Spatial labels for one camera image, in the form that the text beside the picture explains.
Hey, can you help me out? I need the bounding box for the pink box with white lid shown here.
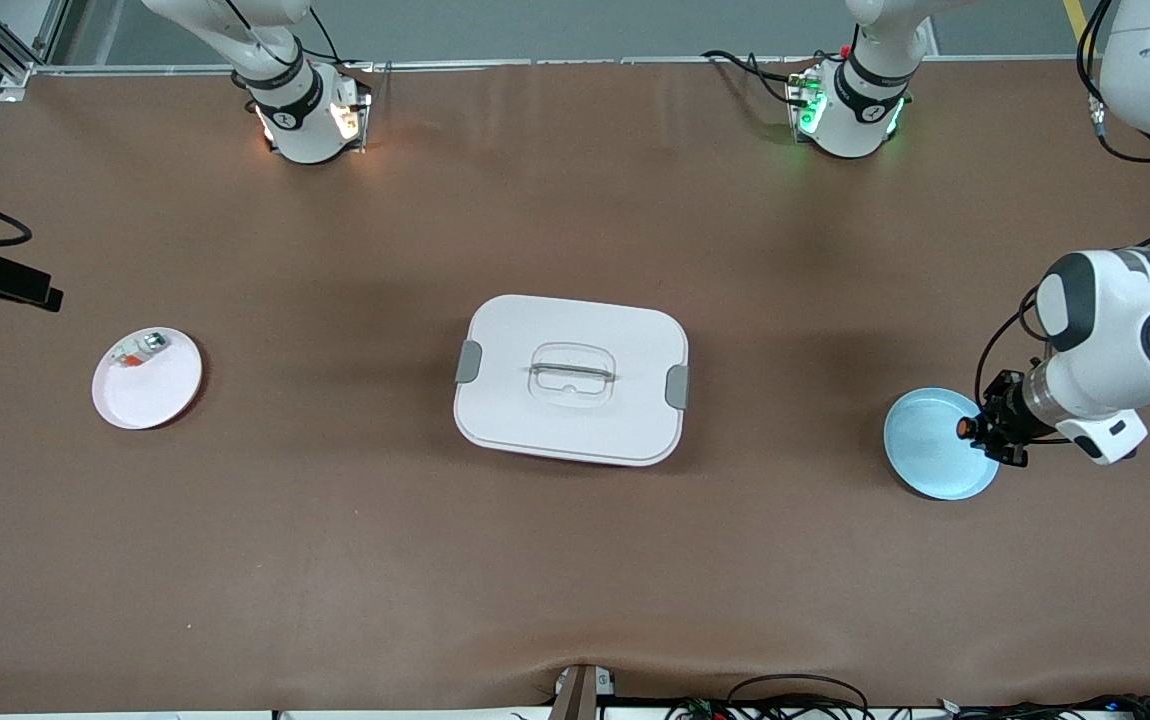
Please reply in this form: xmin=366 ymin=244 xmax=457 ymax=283
xmin=453 ymin=293 xmax=691 ymax=468

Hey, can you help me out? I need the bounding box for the light blue round plate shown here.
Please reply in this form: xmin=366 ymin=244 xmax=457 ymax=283
xmin=882 ymin=387 xmax=1002 ymax=501

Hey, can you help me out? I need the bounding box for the small red white object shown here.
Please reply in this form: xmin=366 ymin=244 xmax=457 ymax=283
xmin=111 ymin=333 xmax=169 ymax=370

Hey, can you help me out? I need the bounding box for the pink round plate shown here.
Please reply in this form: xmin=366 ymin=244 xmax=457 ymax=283
xmin=93 ymin=327 xmax=204 ymax=431

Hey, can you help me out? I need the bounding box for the aluminium frame profile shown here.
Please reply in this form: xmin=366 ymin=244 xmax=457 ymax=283
xmin=0 ymin=0 xmax=86 ymax=91

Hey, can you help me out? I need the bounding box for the black cable bundle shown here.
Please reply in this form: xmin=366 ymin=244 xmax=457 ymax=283
xmin=935 ymin=693 xmax=1150 ymax=720

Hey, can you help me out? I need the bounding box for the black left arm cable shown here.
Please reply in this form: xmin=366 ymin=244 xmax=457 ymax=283
xmin=975 ymin=0 xmax=1150 ymax=416

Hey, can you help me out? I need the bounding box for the black looped cable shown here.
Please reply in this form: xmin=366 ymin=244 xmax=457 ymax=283
xmin=727 ymin=674 xmax=871 ymax=720

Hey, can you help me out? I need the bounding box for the black right base cable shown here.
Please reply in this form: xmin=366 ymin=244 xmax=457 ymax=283
xmin=305 ymin=5 xmax=376 ymax=71

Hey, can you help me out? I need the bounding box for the black base cable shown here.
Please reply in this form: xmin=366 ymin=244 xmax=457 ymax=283
xmin=700 ymin=48 xmax=816 ymax=106
xmin=305 ymin=5 xmax=376 ymax=71

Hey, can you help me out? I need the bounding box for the black left base cable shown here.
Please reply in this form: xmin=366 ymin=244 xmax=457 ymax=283
xmin=700 ymin=48 xmax=816 ymax=106

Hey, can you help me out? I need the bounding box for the brown table edge bracket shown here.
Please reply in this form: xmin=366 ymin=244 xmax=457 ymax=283
xmin=550 ymin=663 xmax=618 ymax=720

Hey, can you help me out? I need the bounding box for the metal table edge rail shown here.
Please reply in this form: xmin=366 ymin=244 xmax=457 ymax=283
xmin=23 ymin=55 xmax=1136 ymax=79

